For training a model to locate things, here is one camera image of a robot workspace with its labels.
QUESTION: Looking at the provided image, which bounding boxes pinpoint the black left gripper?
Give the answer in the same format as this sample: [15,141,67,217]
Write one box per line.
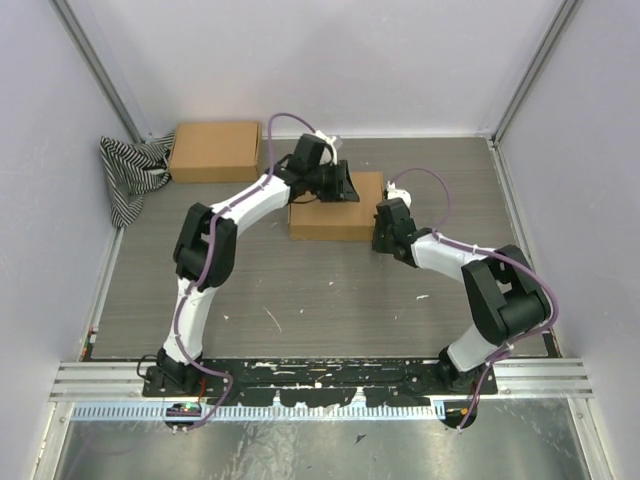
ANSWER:
[307,160,360,203]

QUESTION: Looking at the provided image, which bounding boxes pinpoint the brown cardboard box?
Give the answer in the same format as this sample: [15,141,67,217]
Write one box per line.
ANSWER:
[288,172,383,242]
[168,121,262,184]

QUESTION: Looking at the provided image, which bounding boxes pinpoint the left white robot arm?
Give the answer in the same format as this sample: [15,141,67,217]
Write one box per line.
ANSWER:
[156,130,360,397]

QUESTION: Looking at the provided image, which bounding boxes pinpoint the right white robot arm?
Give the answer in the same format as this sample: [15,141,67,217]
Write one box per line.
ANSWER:
[372,198,554,395]

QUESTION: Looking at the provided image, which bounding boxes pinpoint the closed brown cardboard box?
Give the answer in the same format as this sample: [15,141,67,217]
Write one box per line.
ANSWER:
[168,121,262,184]

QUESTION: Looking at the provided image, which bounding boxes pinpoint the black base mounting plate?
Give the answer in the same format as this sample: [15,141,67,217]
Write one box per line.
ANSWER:
[137,357,482,407]

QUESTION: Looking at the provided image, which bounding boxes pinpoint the black white striped cloth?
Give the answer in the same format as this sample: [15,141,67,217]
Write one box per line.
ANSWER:
[99,131,176,228]

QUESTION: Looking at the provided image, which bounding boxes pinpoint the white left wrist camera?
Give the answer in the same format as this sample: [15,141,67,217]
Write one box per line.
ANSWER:
[313,129,343,165]

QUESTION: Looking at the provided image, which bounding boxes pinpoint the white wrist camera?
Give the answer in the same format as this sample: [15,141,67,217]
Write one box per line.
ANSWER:
[313,129,343,165]
[384,181,412,208]

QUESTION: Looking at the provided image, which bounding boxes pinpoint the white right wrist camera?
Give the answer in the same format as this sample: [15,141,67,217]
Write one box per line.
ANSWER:
[384,181,412,208]

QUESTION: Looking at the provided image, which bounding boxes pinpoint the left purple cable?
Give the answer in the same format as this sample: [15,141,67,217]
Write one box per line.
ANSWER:
[169,113,321,432]

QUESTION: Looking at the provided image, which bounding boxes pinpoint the aluminium frame rail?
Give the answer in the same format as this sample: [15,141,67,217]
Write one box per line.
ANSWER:
[50,357,593,403]

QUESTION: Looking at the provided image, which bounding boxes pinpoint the slotted cable duct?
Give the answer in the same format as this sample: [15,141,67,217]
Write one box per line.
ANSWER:
[71,400,445,422]

